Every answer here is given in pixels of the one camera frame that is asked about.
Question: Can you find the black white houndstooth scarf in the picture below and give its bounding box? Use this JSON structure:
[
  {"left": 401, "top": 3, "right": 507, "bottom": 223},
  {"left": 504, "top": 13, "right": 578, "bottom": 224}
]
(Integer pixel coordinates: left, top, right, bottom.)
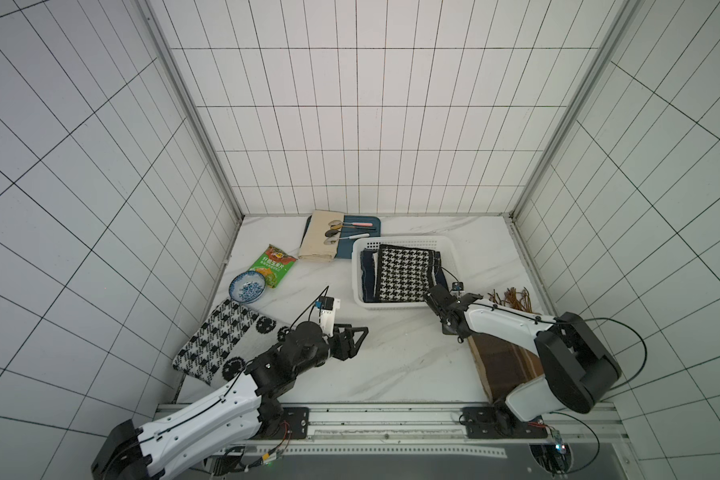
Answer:
[{"left": 376, "top": 244, "right": 435, "bottom": 303}]

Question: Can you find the white plastic perforated basket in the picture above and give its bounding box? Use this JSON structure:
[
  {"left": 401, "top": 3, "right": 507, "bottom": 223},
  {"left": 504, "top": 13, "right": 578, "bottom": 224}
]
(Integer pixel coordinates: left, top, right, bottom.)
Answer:
[{"left": 351, "top": 235, "right": 464, "bottom": 310}]

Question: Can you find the brown striped fringed scarf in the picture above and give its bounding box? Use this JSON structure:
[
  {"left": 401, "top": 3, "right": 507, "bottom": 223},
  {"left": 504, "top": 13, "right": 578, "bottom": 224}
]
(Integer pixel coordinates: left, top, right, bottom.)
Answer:
[{"left": 466, "top": 286, "right": 547, "bottom": 403}]

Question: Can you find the navy grey striped scarf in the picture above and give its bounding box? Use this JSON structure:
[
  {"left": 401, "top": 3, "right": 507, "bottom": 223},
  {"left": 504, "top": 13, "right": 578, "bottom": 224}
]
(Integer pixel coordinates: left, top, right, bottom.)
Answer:
[{"left": 360, "top": 247, "right": 446, "bottom": 303}]

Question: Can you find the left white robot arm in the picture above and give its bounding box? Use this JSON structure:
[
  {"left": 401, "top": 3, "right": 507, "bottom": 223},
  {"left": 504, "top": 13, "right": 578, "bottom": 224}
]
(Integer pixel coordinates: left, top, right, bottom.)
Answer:
[{"left": 91, "top": 322, "right": 369, "bottom": 479}]

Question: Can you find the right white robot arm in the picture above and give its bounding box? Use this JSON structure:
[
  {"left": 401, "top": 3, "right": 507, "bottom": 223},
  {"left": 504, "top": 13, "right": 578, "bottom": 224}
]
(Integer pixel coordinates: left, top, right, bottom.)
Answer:
[{"left": 424, "top": 286, "right": 622, "bottom": 422}]

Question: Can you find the houndstooth cloth with gear prints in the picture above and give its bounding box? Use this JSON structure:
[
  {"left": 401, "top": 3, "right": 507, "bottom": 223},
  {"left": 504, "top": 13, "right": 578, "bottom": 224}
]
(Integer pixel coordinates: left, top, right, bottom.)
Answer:
[{"left": 172, "top": 299, "right": 290, "bottom": 388}]

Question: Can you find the teal blue tray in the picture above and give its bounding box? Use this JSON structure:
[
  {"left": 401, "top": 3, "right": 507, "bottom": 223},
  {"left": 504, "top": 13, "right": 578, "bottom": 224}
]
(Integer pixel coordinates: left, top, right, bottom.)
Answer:
[{"left": 335, "top": 216, "right": 381, "bottom": 260}]

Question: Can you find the blue patterned ceramic bowl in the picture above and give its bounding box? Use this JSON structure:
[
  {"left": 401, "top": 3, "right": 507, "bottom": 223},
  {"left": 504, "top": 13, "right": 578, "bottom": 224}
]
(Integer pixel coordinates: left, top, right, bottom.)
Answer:
[{"left": 228, "top": 270, "right": 267, "bottom": 304}]

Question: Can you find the green snack bag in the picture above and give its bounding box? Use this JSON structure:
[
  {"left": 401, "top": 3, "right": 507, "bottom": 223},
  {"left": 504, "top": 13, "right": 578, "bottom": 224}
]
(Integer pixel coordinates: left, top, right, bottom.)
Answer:
[{"left": 249, "top": 244, "right": 298, "bottom": 288}]

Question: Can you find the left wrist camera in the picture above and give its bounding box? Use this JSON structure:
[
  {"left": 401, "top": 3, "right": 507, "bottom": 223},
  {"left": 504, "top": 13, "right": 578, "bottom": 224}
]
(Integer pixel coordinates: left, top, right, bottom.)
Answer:
[{"left": 316, "top": 295, "right": 341, "bottom": 337}]

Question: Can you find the spoon with white handle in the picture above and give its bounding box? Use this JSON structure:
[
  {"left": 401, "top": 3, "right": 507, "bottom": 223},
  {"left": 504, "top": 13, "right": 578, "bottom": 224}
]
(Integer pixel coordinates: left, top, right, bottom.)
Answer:
[{"left": 324, "top": 233, "right": 370, "bottom": 245}]

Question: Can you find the metal base rail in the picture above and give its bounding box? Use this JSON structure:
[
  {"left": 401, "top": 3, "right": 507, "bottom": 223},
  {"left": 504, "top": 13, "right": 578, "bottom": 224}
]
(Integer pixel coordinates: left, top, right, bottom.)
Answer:
[{"left": 208, "top": 402, "right": 644, "bottom": 479}]

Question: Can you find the spoon with red handle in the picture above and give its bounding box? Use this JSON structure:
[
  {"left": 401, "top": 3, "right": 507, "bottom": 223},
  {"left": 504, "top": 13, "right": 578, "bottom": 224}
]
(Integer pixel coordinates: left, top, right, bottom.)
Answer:
[{"left": 329, "top": 221, "right": 374, "bottom": 230}]

